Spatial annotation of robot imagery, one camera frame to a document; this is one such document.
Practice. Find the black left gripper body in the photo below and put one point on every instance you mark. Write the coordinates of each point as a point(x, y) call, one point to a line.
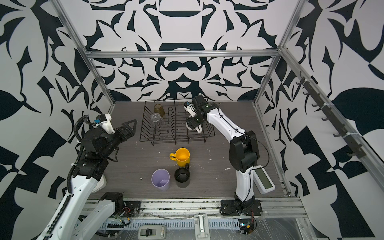
point(110, 140)

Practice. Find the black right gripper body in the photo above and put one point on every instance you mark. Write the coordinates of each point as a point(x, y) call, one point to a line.
point(194, 121)

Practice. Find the clear glass cup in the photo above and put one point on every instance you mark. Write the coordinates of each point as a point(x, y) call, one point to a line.
point(157, 120)

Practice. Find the amber textured glass cup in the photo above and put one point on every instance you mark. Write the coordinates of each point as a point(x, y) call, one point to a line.
point(158, 109)

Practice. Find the black mug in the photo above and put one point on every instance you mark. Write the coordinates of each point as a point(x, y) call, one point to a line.
point(182, 176)

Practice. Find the lavender plastic cup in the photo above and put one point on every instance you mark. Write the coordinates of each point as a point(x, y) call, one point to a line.
point(161, 179)

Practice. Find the cream white mug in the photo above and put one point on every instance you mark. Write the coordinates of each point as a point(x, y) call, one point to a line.
point(199, 129)

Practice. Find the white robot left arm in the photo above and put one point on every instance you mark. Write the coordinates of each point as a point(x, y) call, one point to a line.
point(98, 140)

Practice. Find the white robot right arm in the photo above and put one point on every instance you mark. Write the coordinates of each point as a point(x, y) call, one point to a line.
point(243, 150)

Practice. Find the yellow mug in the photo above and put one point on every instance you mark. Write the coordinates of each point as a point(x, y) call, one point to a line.
point(182, 156)

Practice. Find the white square kitchen timer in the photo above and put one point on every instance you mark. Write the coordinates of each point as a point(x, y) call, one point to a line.
point(100, 185)

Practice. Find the white digital kitchen scale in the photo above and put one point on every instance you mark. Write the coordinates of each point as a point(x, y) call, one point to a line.
point(263, 180)

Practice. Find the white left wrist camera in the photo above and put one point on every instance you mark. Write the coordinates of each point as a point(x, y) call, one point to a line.
point(104, 121)

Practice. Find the black wire dish rack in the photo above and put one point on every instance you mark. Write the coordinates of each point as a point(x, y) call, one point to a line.
point(174, 130)

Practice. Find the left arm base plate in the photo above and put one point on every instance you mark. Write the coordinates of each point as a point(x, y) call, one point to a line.
point(130, 209)

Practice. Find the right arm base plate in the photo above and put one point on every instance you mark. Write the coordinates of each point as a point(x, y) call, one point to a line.
point(251, 207)

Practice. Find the grey switch box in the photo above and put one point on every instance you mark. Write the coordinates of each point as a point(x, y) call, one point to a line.
point(152, 232)

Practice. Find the white centre bracket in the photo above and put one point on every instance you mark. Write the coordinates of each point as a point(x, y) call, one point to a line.
point(202, 231)

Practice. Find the black wall hook rail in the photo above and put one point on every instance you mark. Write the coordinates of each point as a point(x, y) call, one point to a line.
point(333, 115)

